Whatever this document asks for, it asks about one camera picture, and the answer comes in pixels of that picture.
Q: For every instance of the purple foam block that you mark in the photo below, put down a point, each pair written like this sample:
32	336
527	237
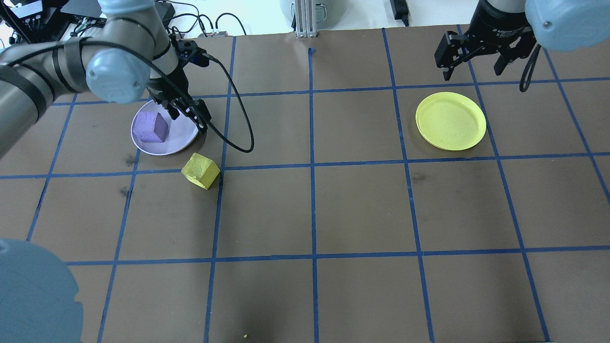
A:
148	127

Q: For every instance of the yellow foam block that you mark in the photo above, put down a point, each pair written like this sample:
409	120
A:
200	171

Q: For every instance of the purple plate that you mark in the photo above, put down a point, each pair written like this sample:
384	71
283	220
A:
183	138

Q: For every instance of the yellow plate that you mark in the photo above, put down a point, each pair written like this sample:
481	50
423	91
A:
450	121

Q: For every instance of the black power adapter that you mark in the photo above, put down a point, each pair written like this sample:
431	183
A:
399	7

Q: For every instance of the black power brick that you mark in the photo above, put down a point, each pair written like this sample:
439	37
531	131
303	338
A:
164	10

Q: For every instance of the flat black electronic box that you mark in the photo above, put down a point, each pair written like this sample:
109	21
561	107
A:
81	7

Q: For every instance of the silver pot with lid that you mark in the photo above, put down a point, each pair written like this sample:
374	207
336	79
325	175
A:
329	12

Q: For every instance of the black device with white label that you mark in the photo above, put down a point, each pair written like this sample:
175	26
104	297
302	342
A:
26	9

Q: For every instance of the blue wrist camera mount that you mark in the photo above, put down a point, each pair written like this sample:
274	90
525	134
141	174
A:
193	51

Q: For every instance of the aluminium profile post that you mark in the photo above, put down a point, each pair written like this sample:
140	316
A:
305	19

